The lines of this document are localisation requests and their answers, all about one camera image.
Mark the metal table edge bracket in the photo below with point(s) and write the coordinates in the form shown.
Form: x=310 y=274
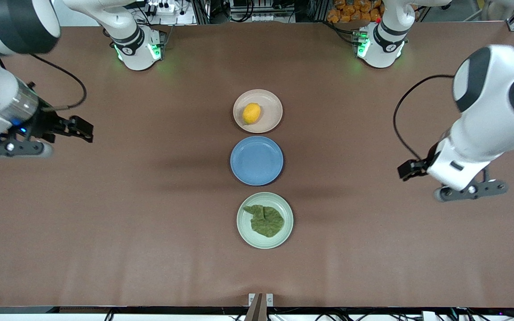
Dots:
x=260 y=305

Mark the beige plate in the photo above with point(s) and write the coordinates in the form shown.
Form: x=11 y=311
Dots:
x=268 y=113

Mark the yellow lemon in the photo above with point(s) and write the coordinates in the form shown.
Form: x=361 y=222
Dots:
x=251 y=113

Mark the light green plate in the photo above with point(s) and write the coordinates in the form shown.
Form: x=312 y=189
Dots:
x=286 y=218

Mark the bag of orange items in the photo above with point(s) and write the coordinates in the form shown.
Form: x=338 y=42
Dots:
x=353 y=11

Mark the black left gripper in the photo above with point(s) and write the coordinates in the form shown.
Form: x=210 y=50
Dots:
x=419 y=167

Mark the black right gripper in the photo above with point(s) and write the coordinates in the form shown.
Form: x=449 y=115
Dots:
x=46 y=124

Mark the blue plate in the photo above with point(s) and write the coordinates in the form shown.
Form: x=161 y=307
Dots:
x=257 y=160

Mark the green lettuce leaf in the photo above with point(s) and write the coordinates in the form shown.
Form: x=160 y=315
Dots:
x=266 y=221

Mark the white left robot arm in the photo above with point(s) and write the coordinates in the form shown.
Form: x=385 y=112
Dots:
x=484 y=116

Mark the white power strip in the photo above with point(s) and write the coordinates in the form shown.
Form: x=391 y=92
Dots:
x=163 y=6

